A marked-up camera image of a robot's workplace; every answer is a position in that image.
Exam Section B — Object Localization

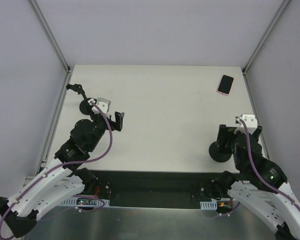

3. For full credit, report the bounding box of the black round-base phone stand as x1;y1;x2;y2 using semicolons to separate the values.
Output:
208;142;232;163

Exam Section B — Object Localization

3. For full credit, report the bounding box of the black case smartphone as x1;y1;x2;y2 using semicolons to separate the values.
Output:
216;124;236;154

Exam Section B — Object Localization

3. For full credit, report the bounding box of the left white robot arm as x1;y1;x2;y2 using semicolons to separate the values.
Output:
0;112;124;240

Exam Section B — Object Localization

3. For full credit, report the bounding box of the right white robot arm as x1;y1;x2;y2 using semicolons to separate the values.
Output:
205;124;300;240

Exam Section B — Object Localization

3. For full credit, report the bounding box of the black gooseneck phone stand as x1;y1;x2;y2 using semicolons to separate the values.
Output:
65;83;95;116

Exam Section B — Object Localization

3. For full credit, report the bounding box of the pink case smartphone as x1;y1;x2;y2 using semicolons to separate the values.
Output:
217;75;234;96

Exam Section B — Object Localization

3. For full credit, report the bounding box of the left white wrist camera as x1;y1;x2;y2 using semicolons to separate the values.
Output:
87;97;111;117

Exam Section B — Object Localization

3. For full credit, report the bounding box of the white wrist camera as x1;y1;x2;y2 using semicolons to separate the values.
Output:
234;114;258;134
87;97;111;117

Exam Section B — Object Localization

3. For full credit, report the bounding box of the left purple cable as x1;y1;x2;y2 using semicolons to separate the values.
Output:
0;99;113;238

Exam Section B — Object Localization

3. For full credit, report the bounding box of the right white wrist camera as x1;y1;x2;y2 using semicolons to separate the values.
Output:
234;114;258;134

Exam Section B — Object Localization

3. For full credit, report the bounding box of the right white cable duct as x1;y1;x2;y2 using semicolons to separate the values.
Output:
200;200;218;211

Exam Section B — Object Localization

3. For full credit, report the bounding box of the white cable duct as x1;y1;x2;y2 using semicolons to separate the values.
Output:
59;197;110;208
200;200;218;211

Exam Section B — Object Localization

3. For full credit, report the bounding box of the left white cable duct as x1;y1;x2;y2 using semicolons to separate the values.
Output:
59;197;110;208

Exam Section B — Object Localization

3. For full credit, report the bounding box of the aluminium rail bar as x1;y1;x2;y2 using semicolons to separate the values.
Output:
17;172;70;195

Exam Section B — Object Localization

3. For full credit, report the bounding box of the left aluminium frame post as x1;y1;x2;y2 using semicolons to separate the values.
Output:
28;0;73;74

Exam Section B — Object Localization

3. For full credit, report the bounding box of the aluminium frame post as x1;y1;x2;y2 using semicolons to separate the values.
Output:
241;0;292;76
28;0;73;74

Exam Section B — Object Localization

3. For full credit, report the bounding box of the right aluminium frame post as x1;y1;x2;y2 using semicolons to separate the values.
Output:
241;0;292;76

